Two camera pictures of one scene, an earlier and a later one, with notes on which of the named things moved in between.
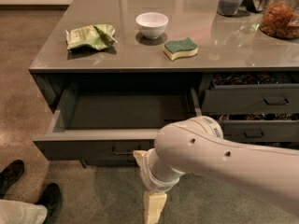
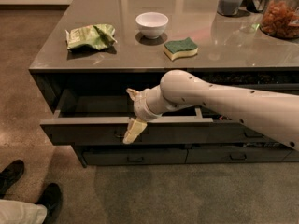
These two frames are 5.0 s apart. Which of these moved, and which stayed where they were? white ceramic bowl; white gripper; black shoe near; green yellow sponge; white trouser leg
Moved: white gripper
Stayed: green yellow sponge; white ceramic bowl; black shoe near; white trouser leg
